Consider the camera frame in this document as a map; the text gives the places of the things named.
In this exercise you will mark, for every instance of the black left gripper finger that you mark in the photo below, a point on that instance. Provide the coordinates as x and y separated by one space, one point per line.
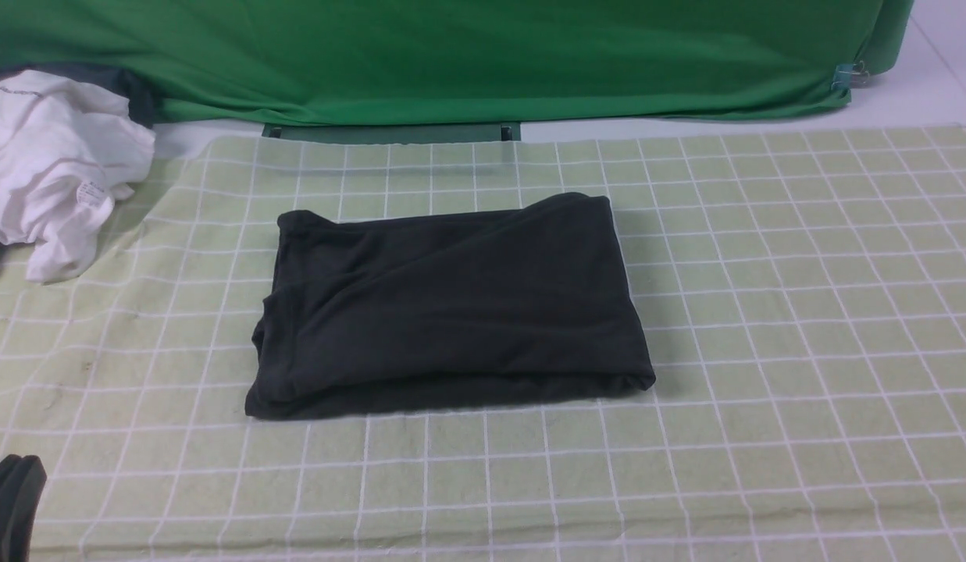
22 479

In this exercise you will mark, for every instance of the dark gray long-sleeved shirt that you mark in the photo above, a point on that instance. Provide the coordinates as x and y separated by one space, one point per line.
457 311

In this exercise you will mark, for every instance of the white crumpled shirt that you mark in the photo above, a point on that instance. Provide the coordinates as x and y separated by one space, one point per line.
68 154

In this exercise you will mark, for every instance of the dark gray garment behind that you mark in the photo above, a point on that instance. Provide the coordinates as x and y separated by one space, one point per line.
115 79

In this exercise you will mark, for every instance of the green backdrop cloth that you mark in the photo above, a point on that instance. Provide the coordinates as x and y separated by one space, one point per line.
388 63

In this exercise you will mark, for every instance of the green checkered table cloth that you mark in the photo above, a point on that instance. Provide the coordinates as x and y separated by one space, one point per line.
803 297

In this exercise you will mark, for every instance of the blue binder clip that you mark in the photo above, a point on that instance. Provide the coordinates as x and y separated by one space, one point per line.
850 76

